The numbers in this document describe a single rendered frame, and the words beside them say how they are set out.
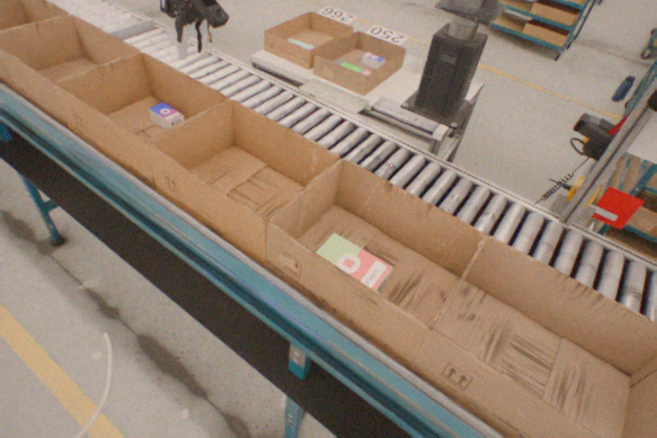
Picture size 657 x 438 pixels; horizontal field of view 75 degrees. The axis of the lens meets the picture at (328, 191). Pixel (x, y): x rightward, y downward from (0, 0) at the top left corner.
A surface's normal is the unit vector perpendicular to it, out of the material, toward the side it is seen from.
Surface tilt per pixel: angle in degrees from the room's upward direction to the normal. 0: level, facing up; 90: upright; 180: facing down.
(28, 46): 90
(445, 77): 90
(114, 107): 89
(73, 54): 89
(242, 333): 0
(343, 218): 2
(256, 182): 0
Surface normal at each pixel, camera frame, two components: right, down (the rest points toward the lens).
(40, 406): 0.11, -0.72
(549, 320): -0.58, 0.50
